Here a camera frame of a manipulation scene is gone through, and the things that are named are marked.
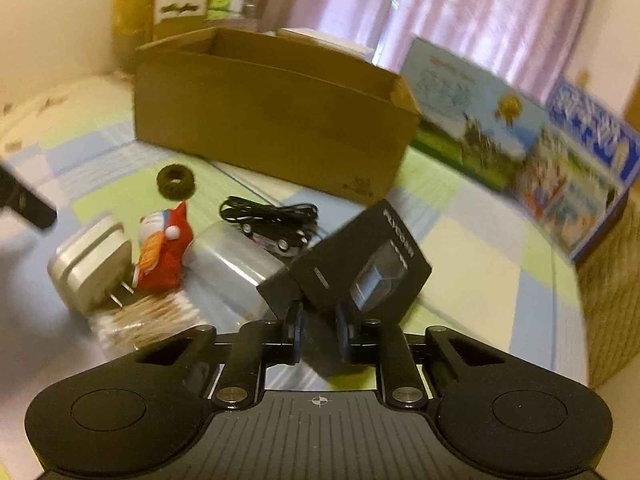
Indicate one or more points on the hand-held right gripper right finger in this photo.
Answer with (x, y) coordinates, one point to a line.
(342, 332)

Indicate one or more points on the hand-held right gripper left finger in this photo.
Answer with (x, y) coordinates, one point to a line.
(296, 332)

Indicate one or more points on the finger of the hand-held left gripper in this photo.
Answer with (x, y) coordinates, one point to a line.
(27, 202)

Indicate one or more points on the black product box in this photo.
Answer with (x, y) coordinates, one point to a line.
(340, 260)

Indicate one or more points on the white power adapter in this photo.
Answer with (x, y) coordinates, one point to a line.
(85, 270)

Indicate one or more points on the clear plastic container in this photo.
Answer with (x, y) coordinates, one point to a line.
(230, 265)

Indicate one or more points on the brown hair scrunchie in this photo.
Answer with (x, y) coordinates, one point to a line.
(165, 190)

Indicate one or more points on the red plush toy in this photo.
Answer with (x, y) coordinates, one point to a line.
(170, 260)

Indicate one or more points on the cotton swab pack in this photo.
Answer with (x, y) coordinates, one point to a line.
(145, 320)

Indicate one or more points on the brown cardboard box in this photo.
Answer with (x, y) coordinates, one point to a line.
(260, 120)

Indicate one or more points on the black toy car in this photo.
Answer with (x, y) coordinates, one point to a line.
(272, 243)

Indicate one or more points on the plaid tablecloth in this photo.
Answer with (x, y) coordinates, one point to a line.
(475, 270)

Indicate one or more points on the yellow plastic bag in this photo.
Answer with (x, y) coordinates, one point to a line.
(135, 5)

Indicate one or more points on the white carved wooden rack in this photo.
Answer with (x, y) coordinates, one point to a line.
(165, 10)

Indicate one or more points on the blue illustrated carton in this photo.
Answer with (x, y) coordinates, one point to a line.
(500, 125)

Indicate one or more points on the beige woven chair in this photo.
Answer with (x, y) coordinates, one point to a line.
(610, 285)

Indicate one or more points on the green tissue packs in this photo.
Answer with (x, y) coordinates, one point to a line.
(225, 7)

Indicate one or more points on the pink curtain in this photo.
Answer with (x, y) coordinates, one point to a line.
(450, 5)

